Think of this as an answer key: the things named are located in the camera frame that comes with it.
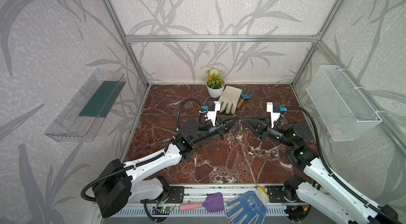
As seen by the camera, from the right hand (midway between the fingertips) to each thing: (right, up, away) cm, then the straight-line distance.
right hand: (245, 115), depth 62 cm
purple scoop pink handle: (-13, -41, +9) cm, 44 cm away
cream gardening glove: (-2, +6, +49) cm, 49 cm away
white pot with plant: (-12, +17, +38) cm, 44 cm away
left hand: (-2, -1, -1) cm, 3 cm away
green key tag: (-1, -5, +3) cm, 6 cm away
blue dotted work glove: (+4, -43, +8) cm, 44 cm away
